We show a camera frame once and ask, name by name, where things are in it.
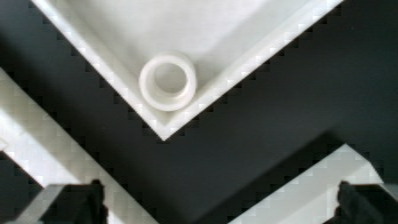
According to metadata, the white L-shaped obstacle fence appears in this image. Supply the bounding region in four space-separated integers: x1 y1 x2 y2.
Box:
0 69 398 224

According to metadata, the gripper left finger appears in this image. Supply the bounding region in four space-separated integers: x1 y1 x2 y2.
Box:
12 179 108 224

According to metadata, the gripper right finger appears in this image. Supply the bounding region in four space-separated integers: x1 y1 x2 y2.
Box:
323 181 398 224

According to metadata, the white square tabletop part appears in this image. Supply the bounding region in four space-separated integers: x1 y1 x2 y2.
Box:
32 0 343 139

